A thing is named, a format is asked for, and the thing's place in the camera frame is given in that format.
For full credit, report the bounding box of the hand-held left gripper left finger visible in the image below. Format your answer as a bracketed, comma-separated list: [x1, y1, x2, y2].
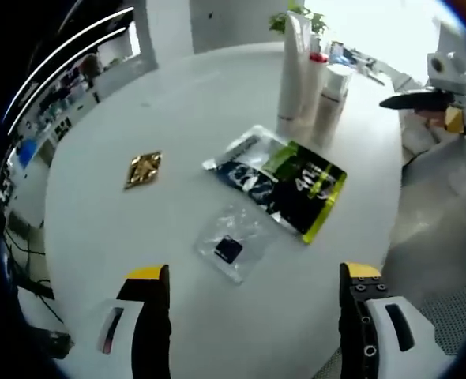
[94, 263, 174, 379]

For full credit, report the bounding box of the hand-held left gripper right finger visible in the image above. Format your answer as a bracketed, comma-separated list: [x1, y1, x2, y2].
[337, 260, 442, 379]

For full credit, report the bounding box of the small white skincare pump bottle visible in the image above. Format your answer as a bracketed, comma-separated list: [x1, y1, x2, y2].
[314, 65, 353, 149]

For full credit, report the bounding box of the clear skincare sachet dark square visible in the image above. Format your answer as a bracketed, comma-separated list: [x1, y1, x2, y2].
[193, 199, 276, 286]

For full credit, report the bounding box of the white skincare cream tube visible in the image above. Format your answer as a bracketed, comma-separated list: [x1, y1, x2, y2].
[276, 11, 315, 127]

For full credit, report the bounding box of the black and green skincare sachet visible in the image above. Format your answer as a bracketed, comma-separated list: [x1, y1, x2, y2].
[262, 140, 348, 246]

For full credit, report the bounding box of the gold foil skincare sachet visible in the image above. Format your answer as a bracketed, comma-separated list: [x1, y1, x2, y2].
[122, 149, 163, 191]

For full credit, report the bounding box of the silver and blue skincare sachet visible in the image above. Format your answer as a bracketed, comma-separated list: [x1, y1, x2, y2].
[201, 125, 289, 216]

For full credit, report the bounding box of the blue storage bin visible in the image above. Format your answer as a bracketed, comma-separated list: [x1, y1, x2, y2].
[17, 140, 36, 165]

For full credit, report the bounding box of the white cloth bundle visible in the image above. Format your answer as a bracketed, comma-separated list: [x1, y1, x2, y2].
[399, 110, 449, 156]

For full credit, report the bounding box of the pile of dark desk items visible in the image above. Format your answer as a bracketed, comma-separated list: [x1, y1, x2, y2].
[345, 45, 388, 84]

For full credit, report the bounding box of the dark floor object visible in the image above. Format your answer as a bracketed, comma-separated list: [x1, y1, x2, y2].
[39, 329, 75, 358]

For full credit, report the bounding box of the grey mesh chair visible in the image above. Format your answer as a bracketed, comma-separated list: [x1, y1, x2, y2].
[386, 137, 466, 356]

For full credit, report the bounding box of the potted green plant white pot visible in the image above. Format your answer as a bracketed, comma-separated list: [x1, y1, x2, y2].
[268, 2, 331, 36]

